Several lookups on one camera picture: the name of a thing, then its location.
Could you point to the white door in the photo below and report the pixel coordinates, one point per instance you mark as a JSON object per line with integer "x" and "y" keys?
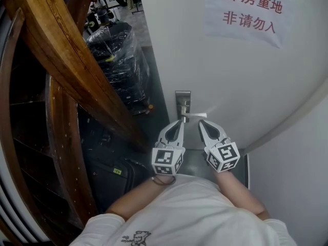
{"x": 230, "y": 73}

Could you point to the dark wooden staircase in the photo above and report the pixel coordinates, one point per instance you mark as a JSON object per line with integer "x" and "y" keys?
{"x": 38, "y": 127}

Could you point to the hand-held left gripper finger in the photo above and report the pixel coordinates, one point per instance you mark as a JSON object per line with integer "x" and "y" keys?
{"x": 162, "y": 136}
{"x": 182, "y": 137}

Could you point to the person's white printed t-shirt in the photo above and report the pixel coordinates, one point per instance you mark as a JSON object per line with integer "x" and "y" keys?
{"x": 194, "y": 219}

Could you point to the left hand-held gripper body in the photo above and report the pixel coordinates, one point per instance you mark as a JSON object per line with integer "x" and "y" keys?
{"x": 164, "y": 160}

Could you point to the silver door lock with lever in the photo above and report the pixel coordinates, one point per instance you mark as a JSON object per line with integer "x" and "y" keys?
{"x": 183, "y": 104}

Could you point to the person's left forearm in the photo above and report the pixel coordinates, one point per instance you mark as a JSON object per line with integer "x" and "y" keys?
{"x": 138, "y": 196}

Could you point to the person's right forearm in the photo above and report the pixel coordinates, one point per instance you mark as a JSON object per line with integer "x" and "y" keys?
{"x": 238, "y": 193}

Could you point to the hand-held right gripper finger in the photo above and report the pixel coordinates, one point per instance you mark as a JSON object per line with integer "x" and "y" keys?
{"x": 203, "y": 134}
{"x": 221, "y": 134}

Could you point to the plastic-wrapped black bundle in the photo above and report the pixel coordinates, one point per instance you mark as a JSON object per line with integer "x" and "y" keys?
{"x": 120, "y": 65}

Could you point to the black suitcase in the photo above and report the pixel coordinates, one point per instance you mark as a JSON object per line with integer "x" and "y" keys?
{"x": 112, "y": 175}

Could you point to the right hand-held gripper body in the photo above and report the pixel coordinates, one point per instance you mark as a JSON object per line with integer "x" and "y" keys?
{"x": 223, "y": 156}

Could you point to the brown wooden stair beam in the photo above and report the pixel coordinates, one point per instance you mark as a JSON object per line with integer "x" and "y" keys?
{"x": 66, "y": 52}

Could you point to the white paper sign red print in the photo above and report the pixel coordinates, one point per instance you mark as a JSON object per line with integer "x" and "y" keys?
{"x": 243, "y": 11}

